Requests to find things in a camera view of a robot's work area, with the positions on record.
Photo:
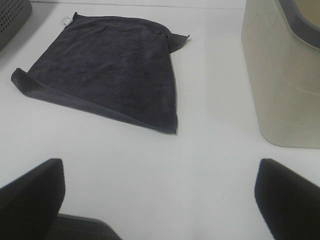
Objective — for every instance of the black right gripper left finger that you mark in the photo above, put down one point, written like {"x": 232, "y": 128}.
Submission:
{"x": 30, "y": 204}

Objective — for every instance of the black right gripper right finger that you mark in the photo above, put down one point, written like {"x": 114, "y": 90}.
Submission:
{"x": 288, "y": 202}

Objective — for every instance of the dark grey towel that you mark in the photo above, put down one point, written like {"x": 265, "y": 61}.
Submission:
{"x": 112, "y": 66}

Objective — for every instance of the beige grey-rimmed bin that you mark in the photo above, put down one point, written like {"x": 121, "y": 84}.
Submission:
{"x": 281, "y": 46}

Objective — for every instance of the grey orange-rimmed laundry basket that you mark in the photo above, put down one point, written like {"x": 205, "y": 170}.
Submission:
{"x": 13, "y": 15}

